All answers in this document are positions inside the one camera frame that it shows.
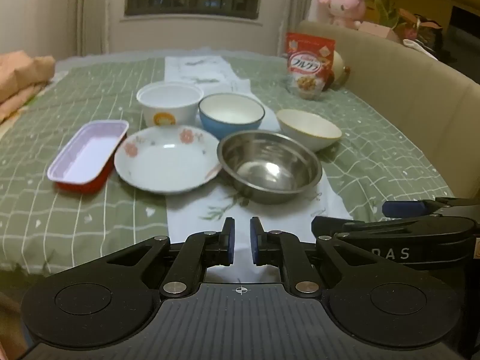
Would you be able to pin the pink box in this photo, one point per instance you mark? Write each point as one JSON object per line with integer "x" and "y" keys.
{"x": 377, "y": 30}

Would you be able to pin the red rectangular tray white inside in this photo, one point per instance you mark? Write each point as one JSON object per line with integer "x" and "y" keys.
{"x": 86, "y": 153}

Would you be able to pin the stainless steel bowl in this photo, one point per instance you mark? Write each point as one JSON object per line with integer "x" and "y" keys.
{"x": 270, "y": 168}

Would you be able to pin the peach quilt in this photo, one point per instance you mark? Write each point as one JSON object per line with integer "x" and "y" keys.
{"x": 18, "y": 78}

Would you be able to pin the cream round plush toy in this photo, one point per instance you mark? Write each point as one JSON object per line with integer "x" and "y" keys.
{"x": 341, "y": 68}

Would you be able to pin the dark cabinet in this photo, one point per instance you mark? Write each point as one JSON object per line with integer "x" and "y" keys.
{"x": 465, "y": 26}

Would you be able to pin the white deer print cloth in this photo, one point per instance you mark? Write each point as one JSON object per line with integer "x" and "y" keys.
{"x": 195, "y": 71}

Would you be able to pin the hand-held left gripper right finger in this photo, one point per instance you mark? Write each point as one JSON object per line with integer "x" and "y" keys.
{"x": 255, "y": 240}

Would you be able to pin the red cereal bag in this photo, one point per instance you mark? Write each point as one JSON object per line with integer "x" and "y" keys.
{"x": 309, "y": 67}

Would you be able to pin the blue bowl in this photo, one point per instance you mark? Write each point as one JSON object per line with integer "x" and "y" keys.
{"x": 214, "y": 125}

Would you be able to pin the potted plant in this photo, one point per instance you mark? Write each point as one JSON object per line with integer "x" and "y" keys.
{"x": 386, "y": 11}

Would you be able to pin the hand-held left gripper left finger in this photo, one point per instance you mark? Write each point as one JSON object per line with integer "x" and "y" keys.
{"x": 230, "y": 240}

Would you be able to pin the beige curtain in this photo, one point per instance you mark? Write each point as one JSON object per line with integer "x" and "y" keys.
{"x": 296, "y": 3}
{"x": 97, "y": 7}

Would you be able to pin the cream bowl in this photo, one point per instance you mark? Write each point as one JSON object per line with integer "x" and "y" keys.
{"x": 307, "y": 128}

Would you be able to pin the white floral plate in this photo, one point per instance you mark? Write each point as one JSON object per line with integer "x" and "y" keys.
{"x": 165, "y": 161}

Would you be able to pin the white paper bowl orange print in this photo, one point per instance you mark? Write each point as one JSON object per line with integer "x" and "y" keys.
{"x": 165, "y": 99}

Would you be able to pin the pink plush toy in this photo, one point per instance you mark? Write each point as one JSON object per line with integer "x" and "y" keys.
{"x": 343, "y": 5}

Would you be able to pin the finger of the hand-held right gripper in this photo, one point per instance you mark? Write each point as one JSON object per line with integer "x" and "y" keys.
{"x": 330, "y": 225}
{"x": 403, "y": 208}

